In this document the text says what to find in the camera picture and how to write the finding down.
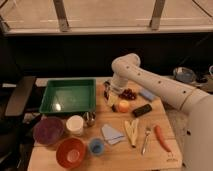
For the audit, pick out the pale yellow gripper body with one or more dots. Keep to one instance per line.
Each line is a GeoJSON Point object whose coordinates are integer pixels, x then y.
{"type": "Point", "coordinates": [112, 98]}

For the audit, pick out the black dish brush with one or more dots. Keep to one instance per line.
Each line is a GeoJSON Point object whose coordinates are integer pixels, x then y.
{"type": "Point", "coordinates": [106, 91]}

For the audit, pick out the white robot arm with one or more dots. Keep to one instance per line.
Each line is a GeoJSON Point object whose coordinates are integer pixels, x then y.
{"type": "Point", "coordinates": [196, 103]}

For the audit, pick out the red bowl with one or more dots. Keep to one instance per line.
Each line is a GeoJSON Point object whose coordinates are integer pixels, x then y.
{"type": "Point", "coordinates": [70, 153]}

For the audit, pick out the purple bowl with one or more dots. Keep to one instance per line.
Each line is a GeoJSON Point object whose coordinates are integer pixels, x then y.
{"type": "Point", "coordinates": [48, 130]}

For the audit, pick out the metal bowl on shelf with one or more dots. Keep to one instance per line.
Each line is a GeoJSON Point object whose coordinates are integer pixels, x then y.
{"type": "Point", "coordinates": [184, 75]}

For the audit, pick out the orange round fruit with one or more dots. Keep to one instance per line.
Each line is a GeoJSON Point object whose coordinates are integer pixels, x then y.
{"type": "Point", "coordinates": [123, 106]}

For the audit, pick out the dark red grapes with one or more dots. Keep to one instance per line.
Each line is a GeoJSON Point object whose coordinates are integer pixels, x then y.
{"type": "Point", "coordinates": [128, 94]}

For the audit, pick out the metal shaker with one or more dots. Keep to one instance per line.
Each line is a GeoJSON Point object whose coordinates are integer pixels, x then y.
{"type": "Point", "coordinates": [89, 118]}

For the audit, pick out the black rectangular block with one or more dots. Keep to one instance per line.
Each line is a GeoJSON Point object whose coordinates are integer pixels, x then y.
{"type": "Point", "coordinates": [142, 110]}

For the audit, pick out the blue sponge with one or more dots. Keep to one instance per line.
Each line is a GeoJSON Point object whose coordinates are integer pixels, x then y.
{"type": "Point", "coordinates": [147, 94]}

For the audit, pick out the blue folded cloth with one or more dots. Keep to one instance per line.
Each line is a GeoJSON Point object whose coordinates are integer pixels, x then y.
{"type": "Point", "coordinates": [112, 135]}

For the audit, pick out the white cup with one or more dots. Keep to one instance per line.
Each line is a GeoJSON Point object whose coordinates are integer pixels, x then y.
{"type": "Point", "coordinates": [75, 125]}

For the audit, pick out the silver fork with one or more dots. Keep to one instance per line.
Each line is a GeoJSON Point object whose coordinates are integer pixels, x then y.
{"type": "Point", "coordinates": [147, 133]}

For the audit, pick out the green plastic tray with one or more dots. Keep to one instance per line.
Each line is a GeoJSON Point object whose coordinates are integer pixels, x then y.
{"type": "Point", "coordinates": [69, 97]}

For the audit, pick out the small blue cup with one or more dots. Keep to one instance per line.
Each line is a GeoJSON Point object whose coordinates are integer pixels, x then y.
{"type": "Point", "coordinates": [96, 146]}

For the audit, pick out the orange carrot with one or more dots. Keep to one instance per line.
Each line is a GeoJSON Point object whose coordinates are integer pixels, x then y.
{"type": "Point", "coordinates": [161, 139]}

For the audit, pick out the black office chair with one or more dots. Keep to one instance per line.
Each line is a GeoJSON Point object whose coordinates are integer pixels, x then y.
{"type": "Point", "coordinates": [11, 126]}

